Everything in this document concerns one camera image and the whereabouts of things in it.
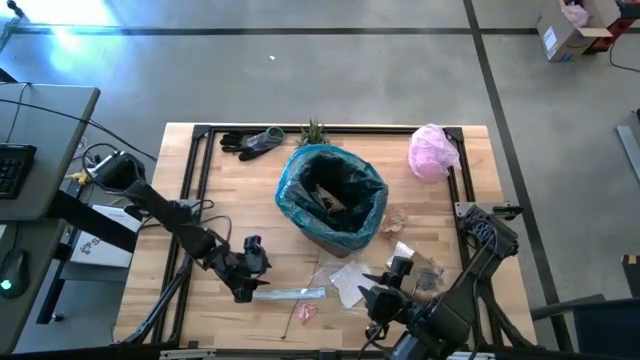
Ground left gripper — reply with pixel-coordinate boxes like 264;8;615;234
219;249;274;304

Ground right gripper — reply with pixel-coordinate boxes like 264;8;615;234
357;273;412;326

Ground white paper with clear bag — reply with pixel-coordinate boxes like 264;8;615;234
329;259;376;309

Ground dark grey trash bin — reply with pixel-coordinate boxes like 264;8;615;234
302;227;354;259

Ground brown cardboard piece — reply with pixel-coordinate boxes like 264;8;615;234
394;251;435;296

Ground brownish wrapper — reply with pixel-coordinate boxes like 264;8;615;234
312;183;350;217

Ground teal plastic trash bag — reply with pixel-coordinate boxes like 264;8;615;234
274;143;390;252

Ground small pink plastic bag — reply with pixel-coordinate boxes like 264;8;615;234
562;2;591;29

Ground white paper piece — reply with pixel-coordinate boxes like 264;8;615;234
385;241;416;269

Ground small pink wrapper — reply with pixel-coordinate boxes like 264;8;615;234
298;302;320;326

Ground black work glove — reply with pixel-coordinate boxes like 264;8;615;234
219;126;287;162

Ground white printed box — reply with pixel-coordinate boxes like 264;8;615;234
69;203;144;269

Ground succulent plant in pot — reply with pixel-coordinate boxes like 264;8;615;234
297;118;331;149

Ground dark office chair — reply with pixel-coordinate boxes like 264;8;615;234
529;293;640;360

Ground black computer mouse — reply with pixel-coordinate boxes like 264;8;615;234
0;248;30;300

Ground grey desk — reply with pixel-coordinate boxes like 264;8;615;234
0;82;102;355

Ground black keyboard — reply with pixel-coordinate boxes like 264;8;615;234
0;143;38;201

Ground silver aluminium bar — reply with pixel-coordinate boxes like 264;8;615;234
615;124;640;182

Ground cardboard box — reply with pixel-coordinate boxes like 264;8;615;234
536;0;614;64

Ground red plastic crate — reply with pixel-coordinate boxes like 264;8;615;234
584;0;640;55

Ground thin brown string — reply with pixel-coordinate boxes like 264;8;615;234
282;252;321;341

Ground yellow cable plug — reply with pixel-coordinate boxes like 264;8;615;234
63;170;94;185

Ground black desk cable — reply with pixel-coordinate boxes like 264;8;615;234
0;97;159;163

